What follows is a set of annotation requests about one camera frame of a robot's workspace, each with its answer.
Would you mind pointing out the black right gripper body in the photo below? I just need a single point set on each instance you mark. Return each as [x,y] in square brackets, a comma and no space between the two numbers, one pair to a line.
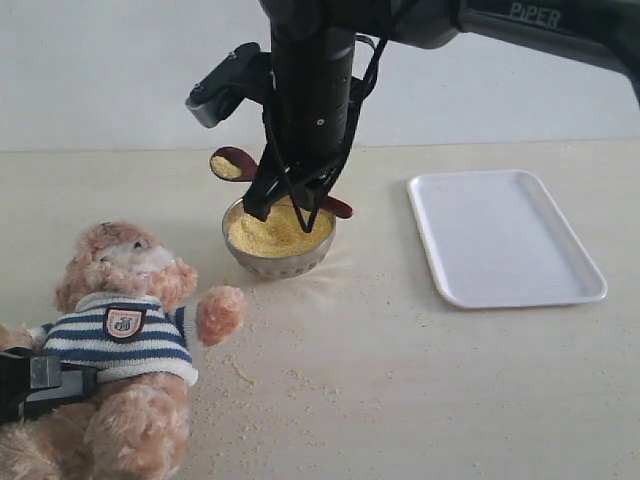
[312,81]

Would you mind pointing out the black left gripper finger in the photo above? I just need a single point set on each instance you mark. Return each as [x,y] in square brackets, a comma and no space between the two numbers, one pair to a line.
[34,384]

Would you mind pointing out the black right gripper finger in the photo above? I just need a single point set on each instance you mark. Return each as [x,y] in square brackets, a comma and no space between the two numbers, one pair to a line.
[265,190]
[308,185]

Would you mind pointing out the dark red wooden spoon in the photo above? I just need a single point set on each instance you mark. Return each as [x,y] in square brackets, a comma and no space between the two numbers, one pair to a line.
[233,164]

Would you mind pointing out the plush teddy bear striped shirt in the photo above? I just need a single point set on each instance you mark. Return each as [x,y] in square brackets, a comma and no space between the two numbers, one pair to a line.
[124,312]

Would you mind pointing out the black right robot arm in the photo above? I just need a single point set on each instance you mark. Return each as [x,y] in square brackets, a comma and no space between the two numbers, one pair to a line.
[598,33]

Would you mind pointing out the steel bowl of millet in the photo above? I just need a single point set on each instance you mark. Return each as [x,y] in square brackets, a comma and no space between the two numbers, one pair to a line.
[277,248]

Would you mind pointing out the white plastic tray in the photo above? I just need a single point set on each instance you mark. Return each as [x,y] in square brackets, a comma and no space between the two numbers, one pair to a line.
[497,239]

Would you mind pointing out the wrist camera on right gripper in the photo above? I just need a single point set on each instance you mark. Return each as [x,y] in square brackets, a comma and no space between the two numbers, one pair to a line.
[243,74]

